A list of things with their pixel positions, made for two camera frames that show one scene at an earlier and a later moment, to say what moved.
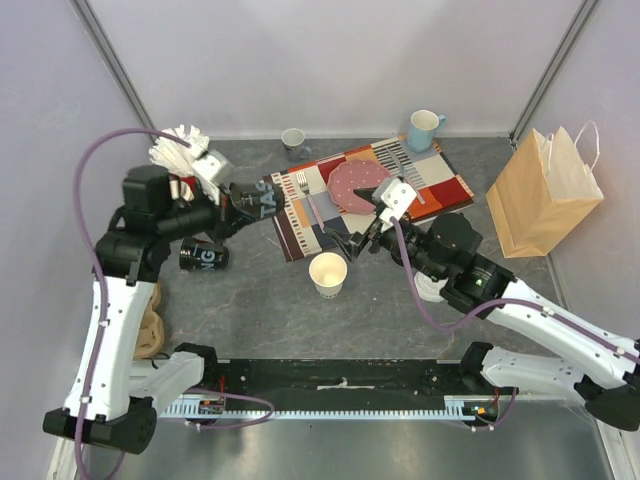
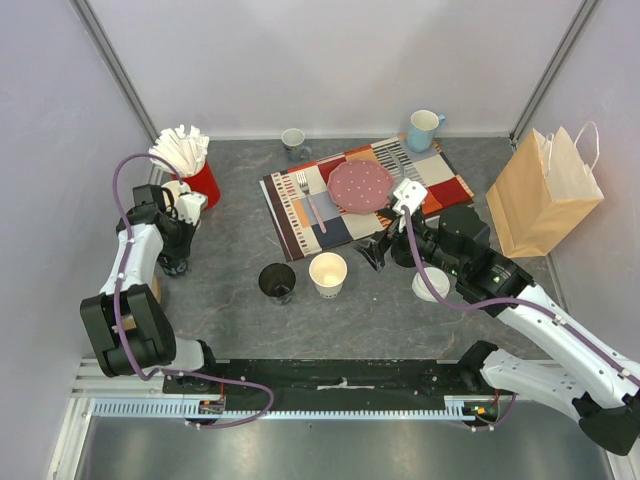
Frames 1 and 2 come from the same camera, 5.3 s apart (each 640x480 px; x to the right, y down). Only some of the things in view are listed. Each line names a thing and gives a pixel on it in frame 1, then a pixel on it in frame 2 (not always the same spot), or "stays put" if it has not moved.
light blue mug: x=422 y=129 stays put
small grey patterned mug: x=292 y=140 stays put
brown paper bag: x=543 y=192 stays put
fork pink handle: x=303 y=183 stays put
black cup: x=202 y=255 → x=173 y=263
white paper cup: x=327 y=271 stays put
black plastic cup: x=259 y=201 → x=277 y=280
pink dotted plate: x=352 y=175 stays put
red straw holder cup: x=183 y=187 → x=205 y=182
